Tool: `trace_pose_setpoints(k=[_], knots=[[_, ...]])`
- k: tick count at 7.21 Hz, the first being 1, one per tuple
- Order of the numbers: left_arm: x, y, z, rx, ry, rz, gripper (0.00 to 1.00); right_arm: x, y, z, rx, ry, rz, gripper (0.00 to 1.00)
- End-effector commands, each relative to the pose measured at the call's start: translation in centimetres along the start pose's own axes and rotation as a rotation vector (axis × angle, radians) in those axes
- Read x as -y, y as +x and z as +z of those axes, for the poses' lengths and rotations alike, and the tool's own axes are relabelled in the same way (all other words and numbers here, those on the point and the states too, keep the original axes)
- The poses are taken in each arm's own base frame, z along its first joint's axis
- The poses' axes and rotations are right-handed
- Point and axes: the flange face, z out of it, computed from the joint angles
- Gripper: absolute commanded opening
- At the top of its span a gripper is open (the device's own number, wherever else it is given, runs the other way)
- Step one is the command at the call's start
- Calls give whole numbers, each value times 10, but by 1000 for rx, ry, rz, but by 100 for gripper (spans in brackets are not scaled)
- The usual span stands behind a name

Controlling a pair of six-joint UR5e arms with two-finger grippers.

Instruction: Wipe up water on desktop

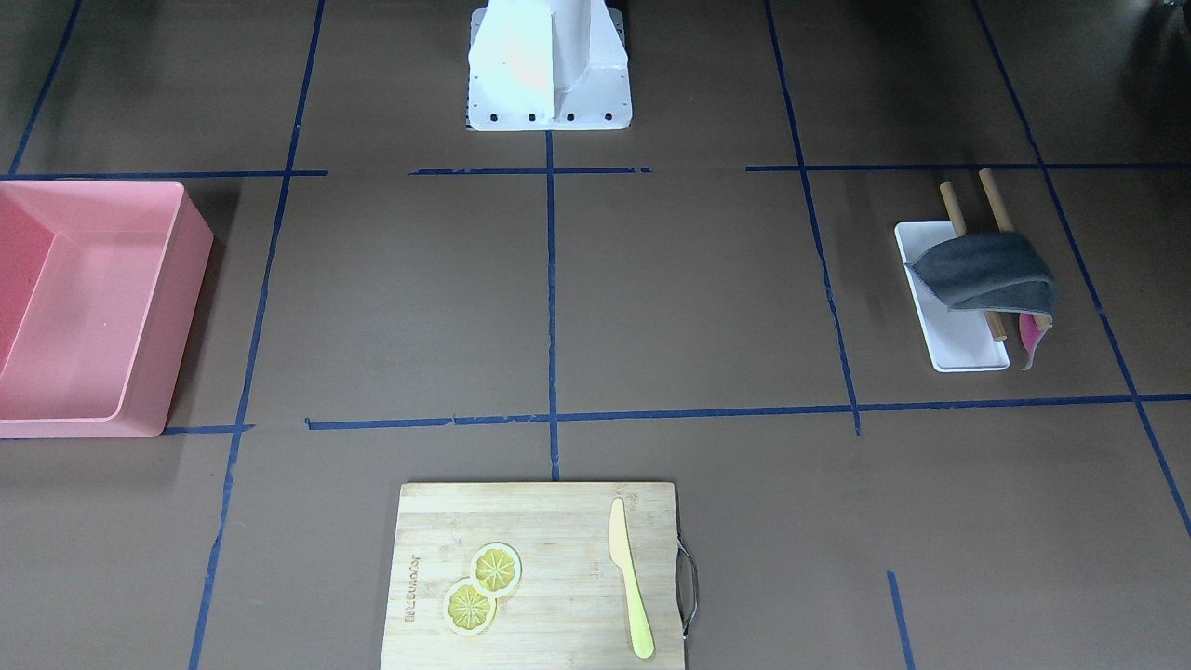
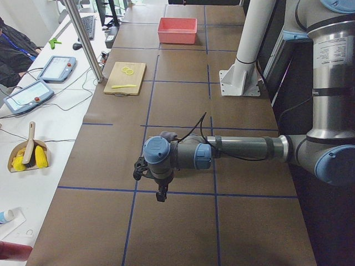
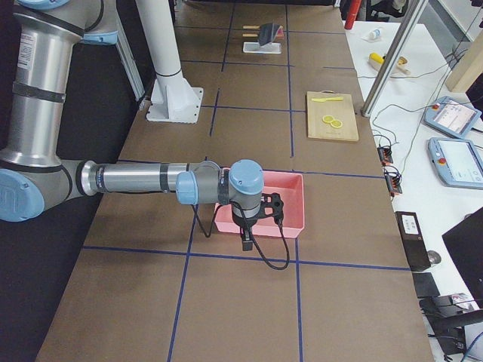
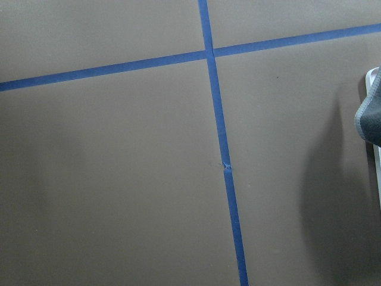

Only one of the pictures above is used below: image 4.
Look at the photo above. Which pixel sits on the grey microfibre cloth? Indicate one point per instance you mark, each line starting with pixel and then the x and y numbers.
pixel 367 117

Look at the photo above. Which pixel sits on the white rectangular tray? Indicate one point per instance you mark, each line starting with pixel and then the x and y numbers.
pixel 374 110

